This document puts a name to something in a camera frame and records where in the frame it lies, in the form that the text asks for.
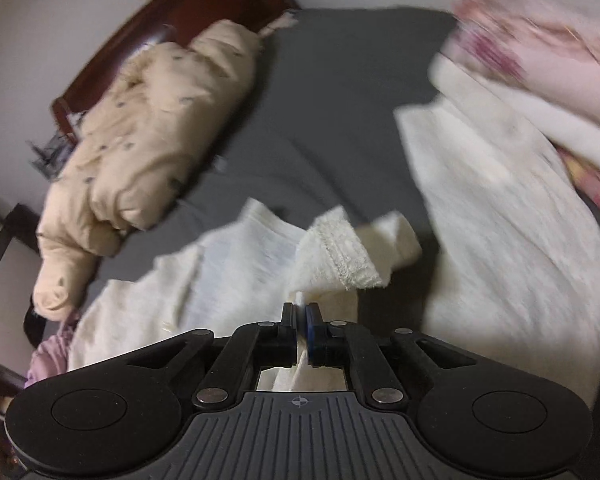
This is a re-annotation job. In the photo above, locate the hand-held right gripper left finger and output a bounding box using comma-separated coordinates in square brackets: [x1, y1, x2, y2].
[129, 302, 299, 408]

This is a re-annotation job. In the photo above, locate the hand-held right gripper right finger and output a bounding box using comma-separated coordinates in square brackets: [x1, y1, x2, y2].
[305, 303, 473, 407]

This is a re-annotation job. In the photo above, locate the white fuzzy cardigan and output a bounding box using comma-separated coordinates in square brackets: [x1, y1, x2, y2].
[67, 100, 600, 407]

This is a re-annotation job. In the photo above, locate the stack of folded pink clothes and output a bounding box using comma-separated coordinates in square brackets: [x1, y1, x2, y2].
[430, 55, 600, 182]

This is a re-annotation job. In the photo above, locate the grey bed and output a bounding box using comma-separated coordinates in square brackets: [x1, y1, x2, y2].
[40, 5, 600, 411]

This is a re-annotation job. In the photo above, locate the pink ribbed garment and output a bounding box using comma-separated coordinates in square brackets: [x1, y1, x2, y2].
[24, 310, 84, 392]

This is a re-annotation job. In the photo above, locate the beige heart-print duvet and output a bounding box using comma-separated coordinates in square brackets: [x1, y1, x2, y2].
[32, 19, 264, 322]

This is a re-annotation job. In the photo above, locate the cream grey striped wardrobe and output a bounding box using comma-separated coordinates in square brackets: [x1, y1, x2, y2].
[0, 195, 48, 397]

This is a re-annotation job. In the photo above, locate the pink yellow patterned cloth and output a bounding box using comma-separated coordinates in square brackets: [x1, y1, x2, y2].
[555, 147, 600, 233]

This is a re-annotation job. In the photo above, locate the dark wooden headboard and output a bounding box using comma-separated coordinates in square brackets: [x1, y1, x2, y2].
[50, 0, 302, 142]

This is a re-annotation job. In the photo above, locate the black wire rack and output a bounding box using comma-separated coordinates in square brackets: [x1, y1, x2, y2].
[27, 130, 82, 182]

